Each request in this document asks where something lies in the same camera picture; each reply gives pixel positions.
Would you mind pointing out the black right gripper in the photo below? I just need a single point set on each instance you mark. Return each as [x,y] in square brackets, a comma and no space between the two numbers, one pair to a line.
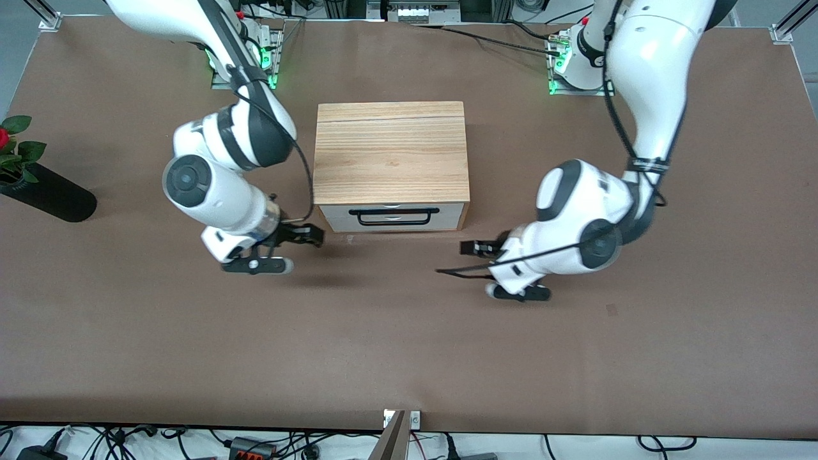
[292,232]

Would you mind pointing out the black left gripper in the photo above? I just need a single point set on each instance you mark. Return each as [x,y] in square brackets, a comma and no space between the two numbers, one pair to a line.
[497,247]

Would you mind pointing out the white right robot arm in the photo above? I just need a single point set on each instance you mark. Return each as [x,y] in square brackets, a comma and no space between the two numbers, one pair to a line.
[217,198]

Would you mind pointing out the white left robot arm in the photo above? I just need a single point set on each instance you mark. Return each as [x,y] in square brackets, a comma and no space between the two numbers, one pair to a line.
[652,64]

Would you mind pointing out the light wooden drawer cabinet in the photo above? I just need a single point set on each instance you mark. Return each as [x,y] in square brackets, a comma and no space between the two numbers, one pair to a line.
[390,153]

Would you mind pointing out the grey power adapter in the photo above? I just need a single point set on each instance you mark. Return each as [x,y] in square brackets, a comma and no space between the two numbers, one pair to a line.
[476,456]

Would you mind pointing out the black box with orange connectors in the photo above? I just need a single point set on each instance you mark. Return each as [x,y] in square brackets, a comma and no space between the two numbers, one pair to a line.
[250,448]

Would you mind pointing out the white power strip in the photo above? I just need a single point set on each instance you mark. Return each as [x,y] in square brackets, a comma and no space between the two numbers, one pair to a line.
[422,13]

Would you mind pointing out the black cylindrical vase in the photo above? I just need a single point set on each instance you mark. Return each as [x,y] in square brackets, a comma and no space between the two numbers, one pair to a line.
[51,199]

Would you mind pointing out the red rose with leaves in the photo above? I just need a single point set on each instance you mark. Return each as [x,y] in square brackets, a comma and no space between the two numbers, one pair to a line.
[19,153]

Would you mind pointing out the black power adapter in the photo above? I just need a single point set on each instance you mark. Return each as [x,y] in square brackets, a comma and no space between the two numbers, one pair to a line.
[38,453]

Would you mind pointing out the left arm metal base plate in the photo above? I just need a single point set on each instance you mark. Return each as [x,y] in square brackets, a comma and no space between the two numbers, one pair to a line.
[562,91]

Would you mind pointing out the small metal edge bracket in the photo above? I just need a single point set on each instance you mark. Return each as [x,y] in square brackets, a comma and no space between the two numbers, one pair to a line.
[415,420]

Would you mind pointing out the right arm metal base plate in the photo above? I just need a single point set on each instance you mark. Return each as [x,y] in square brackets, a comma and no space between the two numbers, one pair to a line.
[276,54]

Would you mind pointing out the grey metal camera post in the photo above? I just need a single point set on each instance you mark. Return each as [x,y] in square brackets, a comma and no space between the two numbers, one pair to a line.
[391,444]

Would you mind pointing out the aluminium table corner bracket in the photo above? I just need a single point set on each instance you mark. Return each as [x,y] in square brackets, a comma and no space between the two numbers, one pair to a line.
[782,33]
[51,22]

